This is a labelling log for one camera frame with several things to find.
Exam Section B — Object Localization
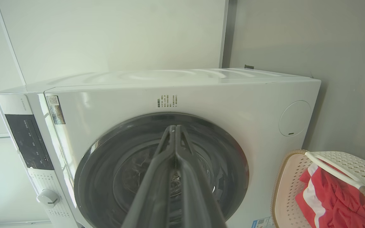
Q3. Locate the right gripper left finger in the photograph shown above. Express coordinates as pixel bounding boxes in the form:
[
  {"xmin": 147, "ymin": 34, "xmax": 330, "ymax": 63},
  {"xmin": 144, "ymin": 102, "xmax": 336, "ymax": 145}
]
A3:
[{"xmin": 121, "ymin": 125, "xmax": 177, "ymax": 228}]

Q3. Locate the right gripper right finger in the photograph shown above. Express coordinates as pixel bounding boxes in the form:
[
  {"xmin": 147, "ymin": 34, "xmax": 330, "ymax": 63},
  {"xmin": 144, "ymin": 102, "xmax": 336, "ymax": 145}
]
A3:
[{"xmin": 176, "ymin": 125, "xmax": 228, "ymax": 228}]

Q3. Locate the beige perforated laundry basket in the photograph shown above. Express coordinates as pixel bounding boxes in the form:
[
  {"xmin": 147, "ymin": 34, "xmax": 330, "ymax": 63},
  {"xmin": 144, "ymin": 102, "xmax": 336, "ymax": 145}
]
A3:
[{"xmin": 271, "ymin": 149, "xmax": 365, "ymax": 228}]

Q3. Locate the round black washer door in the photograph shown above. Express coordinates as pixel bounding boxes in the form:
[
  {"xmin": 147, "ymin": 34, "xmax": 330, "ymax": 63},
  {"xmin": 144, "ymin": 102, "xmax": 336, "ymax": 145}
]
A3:
[{"xmin": 74, "ymin": 112, "xmax": 249, "ymax": 228}]

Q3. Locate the blue energy label sticker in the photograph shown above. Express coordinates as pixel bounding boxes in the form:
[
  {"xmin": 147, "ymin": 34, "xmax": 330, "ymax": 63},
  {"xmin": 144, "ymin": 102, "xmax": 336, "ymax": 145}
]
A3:
[{"xmin": 252, "ymin": 216, "xmax": 275, "ymax": 228}]

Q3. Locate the small printed text sticker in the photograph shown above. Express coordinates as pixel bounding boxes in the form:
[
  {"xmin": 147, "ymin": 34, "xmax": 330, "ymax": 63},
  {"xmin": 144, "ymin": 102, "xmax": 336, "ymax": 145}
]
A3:
[{"xmin": 157, "ymin": 94, "xmax": 178, "ymax": 109}]

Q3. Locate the white front-load washing machine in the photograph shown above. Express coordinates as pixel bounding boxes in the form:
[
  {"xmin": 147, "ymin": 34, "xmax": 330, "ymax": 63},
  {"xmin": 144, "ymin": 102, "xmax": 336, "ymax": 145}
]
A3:
[{"xmin": 0, "ymin": 68, "xmax": 321, "ymax": 228}]

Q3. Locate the white washer dial knob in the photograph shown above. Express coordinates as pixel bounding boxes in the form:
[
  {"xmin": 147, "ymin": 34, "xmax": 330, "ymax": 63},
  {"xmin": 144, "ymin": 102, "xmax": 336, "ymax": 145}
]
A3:
[{"xmin": 37, "ymin": 189, "xmax": 60, "ymax": 208}]

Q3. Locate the silver QR code sticker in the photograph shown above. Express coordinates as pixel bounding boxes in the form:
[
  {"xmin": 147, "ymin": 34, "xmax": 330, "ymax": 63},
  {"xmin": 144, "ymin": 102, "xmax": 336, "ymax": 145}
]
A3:
[{"xmin": 46, "ymin": 96, "xmax": 66, "ymax": 124}]

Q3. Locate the round white filter cover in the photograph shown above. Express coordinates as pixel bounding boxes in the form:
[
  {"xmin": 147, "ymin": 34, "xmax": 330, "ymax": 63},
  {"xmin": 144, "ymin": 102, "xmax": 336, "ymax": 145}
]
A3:
[{"xmin": 279, "ymin": 101, "xmax": 311, "ymax": 137}]

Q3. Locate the black washer control panel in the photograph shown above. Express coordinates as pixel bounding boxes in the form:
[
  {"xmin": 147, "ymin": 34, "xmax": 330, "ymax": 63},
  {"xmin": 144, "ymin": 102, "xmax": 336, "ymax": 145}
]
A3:
[{"xmin": 5, "ymin": 114, "xmax": 54, "ymax": 170}]

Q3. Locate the red garment with white stripe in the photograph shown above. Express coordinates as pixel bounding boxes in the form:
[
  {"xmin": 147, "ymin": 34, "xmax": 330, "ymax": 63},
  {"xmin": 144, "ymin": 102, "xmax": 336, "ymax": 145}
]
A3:
[{"xmin": 295, "ymin": 163, "xmax": 365, "ymax": 228}]

